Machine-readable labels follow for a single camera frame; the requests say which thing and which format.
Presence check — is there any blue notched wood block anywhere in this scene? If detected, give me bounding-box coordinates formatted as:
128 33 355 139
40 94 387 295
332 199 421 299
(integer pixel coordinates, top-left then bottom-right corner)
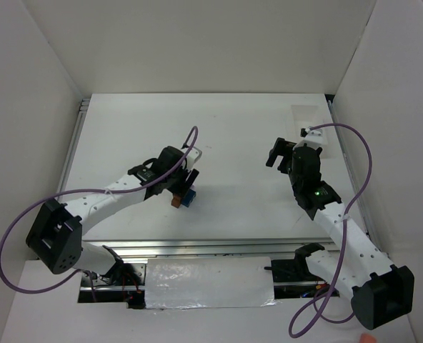
181 189 196 207

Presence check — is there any brown arch wood block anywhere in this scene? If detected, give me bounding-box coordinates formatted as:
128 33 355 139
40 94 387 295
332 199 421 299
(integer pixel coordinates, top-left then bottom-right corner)
171 194 182 209

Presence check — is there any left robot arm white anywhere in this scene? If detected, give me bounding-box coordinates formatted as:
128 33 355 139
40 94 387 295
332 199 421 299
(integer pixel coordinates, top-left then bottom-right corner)
26 146 202 284

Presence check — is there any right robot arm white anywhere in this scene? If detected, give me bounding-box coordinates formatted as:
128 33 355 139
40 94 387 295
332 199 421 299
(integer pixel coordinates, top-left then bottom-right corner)
266 138 414 329

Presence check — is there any silver foil tape sheet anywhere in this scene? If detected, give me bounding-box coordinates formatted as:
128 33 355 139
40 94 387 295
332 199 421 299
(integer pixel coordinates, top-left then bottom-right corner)
144 257 276 309

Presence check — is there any orange object at edge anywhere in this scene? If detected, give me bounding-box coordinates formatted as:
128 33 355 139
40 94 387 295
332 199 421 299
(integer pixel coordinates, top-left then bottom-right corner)
359 333 377 343

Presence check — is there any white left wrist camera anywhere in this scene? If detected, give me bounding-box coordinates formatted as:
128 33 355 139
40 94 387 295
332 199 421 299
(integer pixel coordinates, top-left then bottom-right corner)
181 146 202 171

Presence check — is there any aluminium frame rail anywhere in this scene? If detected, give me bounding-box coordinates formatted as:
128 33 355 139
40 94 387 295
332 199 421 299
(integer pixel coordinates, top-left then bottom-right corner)
38 96 380 257

